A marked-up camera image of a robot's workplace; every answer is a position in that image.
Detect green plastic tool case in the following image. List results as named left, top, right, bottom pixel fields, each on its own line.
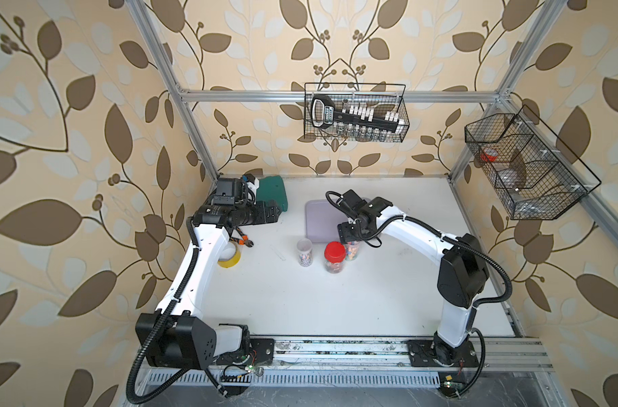
left=256, top=176, right=288, bottom=212

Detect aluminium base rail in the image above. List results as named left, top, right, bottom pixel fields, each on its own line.
left=130, top=335, right=559, bottom=390

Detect yellow tape roll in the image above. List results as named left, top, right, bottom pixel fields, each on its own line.
left=217, top=242, right=241, bottom=269

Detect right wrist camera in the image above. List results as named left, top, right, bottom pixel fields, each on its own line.
left=336, top=190, right=368, bottom=218

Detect small clear sprinkles jar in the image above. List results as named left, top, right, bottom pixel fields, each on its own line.
left=296, top=238, right=313, bottom=267

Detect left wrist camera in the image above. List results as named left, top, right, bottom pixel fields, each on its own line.
left=211, top=173, right=260, bottom=206

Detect lilac plastic tray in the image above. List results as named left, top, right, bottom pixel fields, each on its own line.
left=305, top=199, right=351, bottom=244

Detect black wire basket wall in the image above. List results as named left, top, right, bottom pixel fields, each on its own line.
left=464, top=105, right=602, bottom=220
left=303, top=81, right=410, bottom=143

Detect red lid candy jar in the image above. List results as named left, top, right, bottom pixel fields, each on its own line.
left=324, top=242, right=346, bottom=274

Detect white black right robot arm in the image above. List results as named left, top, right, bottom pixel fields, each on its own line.
left=325, top=190, right=513, bottom=399

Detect black wire basket back wall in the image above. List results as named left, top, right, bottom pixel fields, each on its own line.
left=303, top=81, right=410, bottom=143

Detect orange handled pliers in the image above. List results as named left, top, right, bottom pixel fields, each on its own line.
left=236, top=227, right=254, bottom=248

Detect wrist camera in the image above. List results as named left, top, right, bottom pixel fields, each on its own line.
left=211, top=173, right=260, bottom=206
left=336, top=190, right=368, bottom=218

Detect red item in basket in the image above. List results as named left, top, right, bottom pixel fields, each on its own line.
left=480, top=147, right=499, bottom=163

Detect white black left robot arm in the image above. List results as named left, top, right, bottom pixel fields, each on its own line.
left=126, top=201, right=282, bottom=405

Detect black wire basket right wall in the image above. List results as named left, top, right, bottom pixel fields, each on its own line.
left=464, top=105, right=602, bottom=220

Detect black socket set rack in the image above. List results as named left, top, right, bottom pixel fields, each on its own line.
left=304, top=93, right=410, bottom=135

